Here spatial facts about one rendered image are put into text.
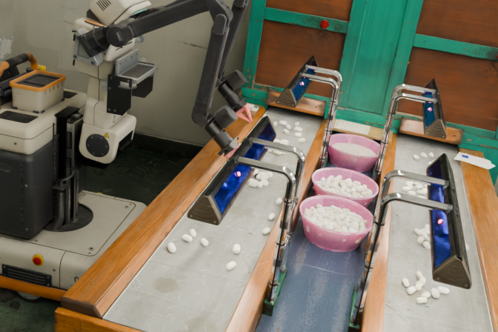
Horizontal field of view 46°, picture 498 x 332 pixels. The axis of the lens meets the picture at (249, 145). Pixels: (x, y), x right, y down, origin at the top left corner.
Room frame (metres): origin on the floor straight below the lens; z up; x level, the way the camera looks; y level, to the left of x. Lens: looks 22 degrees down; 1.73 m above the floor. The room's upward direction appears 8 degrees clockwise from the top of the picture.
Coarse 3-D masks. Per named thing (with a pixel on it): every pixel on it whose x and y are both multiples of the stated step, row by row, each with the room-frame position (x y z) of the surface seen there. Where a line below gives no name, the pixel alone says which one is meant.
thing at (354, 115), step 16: (240, 96) 2.96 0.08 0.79; (256, 96) 2.94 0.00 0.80; (288, 112) 2.96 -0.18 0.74; (336, 112) 2.86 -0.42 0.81; (352, 112) 2.84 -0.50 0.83; (368, 112) 2.84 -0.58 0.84; (432, 144) 2.78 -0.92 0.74; (448, 144) 2.82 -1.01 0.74; (464, 144) 2.73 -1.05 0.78; (480, 144) 2.71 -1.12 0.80; (496, 144) 2.70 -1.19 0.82; (496, 160) 2.69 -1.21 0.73; (496, 176) 2.69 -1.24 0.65
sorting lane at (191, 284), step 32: (288, 160) 2.31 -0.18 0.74; (256, 192) 1.96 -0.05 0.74; (192, 224) 1.67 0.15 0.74; (224, 224) 1.70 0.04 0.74; (256, 224) 1.73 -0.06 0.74; (160, 256) 1.45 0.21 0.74; (192, 256) 1.48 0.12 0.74; (224, 256) 1.50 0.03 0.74; (256, 256) 1.53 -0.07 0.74; (128, 288) 1.29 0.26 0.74; (160, 288) 1.31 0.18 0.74; (192, 288) 1.33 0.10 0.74; (224, 288) 1.35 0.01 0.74; (128, 320) 1.16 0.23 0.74; (160, 320) 1.18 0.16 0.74; (192, 320) 1.20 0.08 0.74; (224, 320) 1.21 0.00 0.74
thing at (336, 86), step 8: (320, 72) 2.47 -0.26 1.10; (328, 72) 2.46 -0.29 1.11; (336, 72) 2.46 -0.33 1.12; (320, 80) 2.31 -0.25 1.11; (328, 80) 2.31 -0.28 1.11; (336, 88) 2.30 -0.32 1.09; (336, 96) 2.31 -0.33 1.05; (336, 104) 2.45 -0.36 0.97; (328, 112) 2.31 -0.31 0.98; (328, 120) 2.30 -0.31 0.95; (328, 128) 2.30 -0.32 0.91; (328, 136) 2.31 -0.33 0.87; (328, 144) 2.45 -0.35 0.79; (320, 160) 2.31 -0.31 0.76; (320, 168) 2.30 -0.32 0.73
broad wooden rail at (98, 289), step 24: (240, 120) 2.65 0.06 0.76; (216, 144) 2.31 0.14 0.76; (192, 168) 2.04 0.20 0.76; (216, 168) 2.10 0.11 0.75; (168, 192) 1.82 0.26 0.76; (192, 192) 1.85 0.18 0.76; (144, 216) 1.63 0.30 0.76; (168, 216) 1.65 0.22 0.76; (120, 240) 1.47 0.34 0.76; (144, 240) 1.49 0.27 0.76; (96, 264) 1.34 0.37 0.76; (120, 264) 1.36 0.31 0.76; (144, 264) 1.41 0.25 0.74; (72, 288) 1.22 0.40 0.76; (96, 288) 1.24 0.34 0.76; (120, 288) 1.27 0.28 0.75; (96, 312) 1.16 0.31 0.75
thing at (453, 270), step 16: (448, 160) 1.65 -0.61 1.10; (432, 176) 1.57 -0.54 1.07; (448, 176) 1.48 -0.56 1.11; (432, 192) 1.47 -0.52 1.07; (448, 192) 1.38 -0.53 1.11; (432, 224) 1.29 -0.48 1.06; (448, 224) 1.22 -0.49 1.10; (432, 240) 1.21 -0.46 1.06; (448, 240) 1.15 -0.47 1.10; (464, 240) 1.22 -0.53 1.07; (432, 256) 1.14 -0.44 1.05; (448, 256) 1.09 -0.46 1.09; (464, 256) 1.09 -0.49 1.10; (432, 272) 1.09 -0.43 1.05; (448, 272) 1.06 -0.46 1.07; (464, 272) 1.06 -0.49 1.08; (464, 288) 1.06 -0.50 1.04
